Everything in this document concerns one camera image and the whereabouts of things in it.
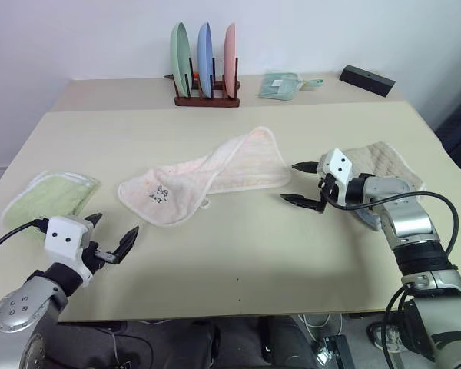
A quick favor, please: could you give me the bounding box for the black device with cables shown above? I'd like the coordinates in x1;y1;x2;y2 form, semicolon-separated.
313;334;357;369

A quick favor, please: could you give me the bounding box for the grey sneaker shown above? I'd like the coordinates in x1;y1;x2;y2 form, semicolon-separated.
366;324;406;354

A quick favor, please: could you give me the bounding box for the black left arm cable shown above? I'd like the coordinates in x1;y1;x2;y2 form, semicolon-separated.
0;218;49;267

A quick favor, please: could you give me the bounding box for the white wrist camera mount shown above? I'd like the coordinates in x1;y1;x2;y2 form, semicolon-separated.
45;215;96;288
317;148;354;205

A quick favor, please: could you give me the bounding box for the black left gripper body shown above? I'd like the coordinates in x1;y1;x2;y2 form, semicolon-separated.
80;241;118;275

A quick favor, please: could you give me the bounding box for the blue plate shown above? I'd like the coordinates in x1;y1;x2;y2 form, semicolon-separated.
197;22;215;98

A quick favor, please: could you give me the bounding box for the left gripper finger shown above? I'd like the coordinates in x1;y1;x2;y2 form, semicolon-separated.
84;212;103;232
112;225;141;266

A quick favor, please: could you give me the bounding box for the folded beige towel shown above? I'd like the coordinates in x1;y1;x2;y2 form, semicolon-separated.
343;141;427;203

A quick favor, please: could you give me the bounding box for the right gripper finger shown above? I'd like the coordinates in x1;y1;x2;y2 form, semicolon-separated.
291;161;320;175
280;193;321;212

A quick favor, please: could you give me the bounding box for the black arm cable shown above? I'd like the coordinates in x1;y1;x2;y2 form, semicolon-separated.
0;218;49;267
326;191;459;266

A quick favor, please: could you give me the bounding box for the small mint green scoop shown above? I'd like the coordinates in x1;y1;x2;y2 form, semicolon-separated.
298;78;325;93

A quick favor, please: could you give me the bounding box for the folded green towel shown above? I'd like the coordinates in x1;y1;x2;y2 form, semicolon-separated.
0;169;102;232

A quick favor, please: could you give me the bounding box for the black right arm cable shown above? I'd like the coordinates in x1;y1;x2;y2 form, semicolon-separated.
326;191;459;266

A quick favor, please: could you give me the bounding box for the pink plate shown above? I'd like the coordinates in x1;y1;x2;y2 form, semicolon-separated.
224;22;238;99

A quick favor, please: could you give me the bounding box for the folded mint green cloth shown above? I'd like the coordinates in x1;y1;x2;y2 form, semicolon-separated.
258;71;302;102

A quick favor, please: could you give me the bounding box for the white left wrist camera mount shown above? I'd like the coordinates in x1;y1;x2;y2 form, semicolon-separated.
45;215;96;288

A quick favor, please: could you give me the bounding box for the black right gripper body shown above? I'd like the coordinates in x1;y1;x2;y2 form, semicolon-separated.
316;173;337;214

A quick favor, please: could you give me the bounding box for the black rectangular box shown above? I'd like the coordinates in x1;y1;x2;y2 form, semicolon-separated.
338;64;397;98

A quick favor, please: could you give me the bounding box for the dark wooden plate rack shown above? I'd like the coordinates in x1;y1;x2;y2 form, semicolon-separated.
163;56;241;109

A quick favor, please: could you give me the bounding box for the green plate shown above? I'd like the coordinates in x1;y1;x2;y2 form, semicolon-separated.
170;21;191;98

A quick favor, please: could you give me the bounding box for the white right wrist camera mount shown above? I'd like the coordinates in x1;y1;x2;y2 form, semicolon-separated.
317;148;354;205

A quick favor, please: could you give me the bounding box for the pink white cloth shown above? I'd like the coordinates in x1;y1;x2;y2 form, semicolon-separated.
117;125;292;226

